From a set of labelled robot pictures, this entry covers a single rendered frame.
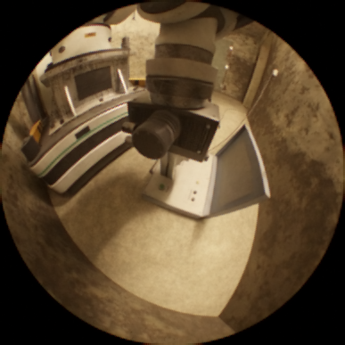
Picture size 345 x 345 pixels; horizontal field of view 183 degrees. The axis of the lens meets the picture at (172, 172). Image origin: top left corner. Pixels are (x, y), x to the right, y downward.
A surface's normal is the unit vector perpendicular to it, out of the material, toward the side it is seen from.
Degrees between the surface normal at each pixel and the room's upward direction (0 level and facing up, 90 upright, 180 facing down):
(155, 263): 0
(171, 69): 90
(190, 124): 90
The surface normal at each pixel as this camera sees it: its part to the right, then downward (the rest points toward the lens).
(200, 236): 0.10, -0.58
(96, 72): 0.80, 0.53
